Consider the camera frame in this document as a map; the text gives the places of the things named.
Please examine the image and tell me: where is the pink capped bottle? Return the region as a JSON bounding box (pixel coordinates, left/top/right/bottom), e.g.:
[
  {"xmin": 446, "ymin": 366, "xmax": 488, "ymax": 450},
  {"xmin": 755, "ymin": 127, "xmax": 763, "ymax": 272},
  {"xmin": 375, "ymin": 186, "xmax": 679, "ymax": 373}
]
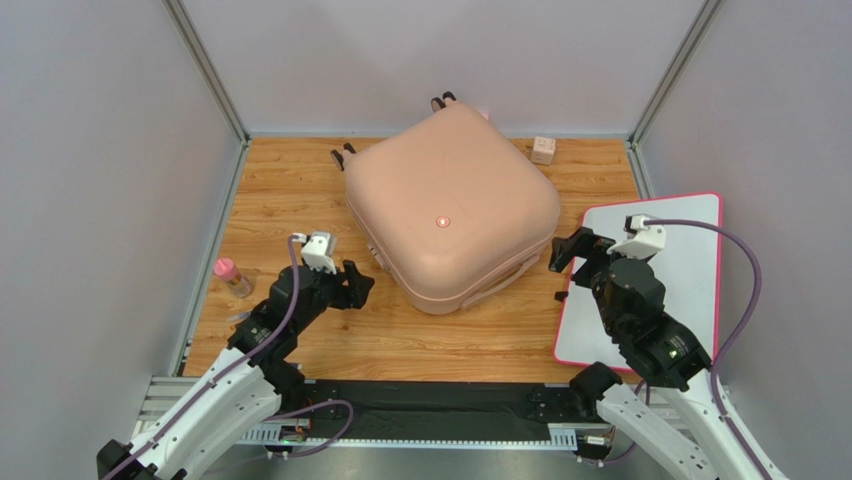
[{"xmin": 213, "ymin": 257, "xmax": 253, "ymax": 298}]

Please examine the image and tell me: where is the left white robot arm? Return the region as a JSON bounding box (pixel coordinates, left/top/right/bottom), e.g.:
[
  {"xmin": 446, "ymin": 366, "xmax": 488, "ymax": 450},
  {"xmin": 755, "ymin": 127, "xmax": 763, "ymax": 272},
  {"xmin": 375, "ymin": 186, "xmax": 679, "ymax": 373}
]
[{"xmin": 96, "ymin": 260, "xmax": 375, "ymax": 479}]

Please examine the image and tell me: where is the pink suitcase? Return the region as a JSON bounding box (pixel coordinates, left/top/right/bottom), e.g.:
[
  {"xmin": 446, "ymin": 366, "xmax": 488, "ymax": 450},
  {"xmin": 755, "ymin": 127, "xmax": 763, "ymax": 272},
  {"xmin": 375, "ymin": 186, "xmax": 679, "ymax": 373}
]
[{"xmin": 331, "ymin": 92, "xmax": 561, "ymax": 315}]

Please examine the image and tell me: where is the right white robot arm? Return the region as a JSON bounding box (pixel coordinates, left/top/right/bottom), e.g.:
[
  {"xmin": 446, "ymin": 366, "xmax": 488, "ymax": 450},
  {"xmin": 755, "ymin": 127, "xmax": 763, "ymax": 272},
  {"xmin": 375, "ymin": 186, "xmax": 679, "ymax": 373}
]
[{"xmin": 548, "ymin": 215, "xmax": 785, "ymax": 479}]

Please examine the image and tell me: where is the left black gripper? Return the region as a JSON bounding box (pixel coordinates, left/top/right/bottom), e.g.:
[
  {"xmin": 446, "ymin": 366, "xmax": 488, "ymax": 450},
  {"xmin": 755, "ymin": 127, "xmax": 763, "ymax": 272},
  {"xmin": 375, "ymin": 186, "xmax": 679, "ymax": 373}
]
[{"xmin": 293, "ymin": 258, "xmax": 376, "ymax": 332}]

